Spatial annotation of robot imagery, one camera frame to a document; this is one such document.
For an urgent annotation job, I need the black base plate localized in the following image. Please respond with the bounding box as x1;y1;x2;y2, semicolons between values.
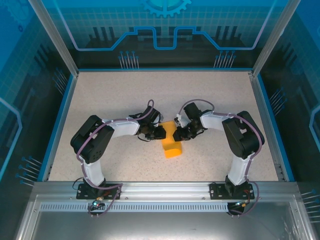
209;181;256;200
76;183;122;200

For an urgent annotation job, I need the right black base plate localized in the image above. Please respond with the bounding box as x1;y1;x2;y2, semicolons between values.
209;181;256;200

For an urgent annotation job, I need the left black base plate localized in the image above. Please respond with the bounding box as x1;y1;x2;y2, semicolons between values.
76;183;122;200

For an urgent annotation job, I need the orange cloth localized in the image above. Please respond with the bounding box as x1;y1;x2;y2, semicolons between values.
159;120;183;160

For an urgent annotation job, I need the aluminium side rail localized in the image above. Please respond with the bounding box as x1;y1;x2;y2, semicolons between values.
248;72;287;182

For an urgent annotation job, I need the steel sheet shelf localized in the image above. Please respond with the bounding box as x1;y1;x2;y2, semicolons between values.
14;194;316;240

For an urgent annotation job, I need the slotted grey cable duct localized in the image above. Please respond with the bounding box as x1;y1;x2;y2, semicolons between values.
39;202;231;213

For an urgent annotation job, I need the aluminium mounting rail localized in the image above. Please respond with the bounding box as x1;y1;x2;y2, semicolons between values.
33;181;300;198

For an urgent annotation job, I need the aluminium frame post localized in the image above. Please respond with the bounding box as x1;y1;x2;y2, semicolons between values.
251;0;302;76
28;0;80;76

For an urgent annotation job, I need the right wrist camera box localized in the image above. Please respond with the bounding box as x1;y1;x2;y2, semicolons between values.
174;113;185;127

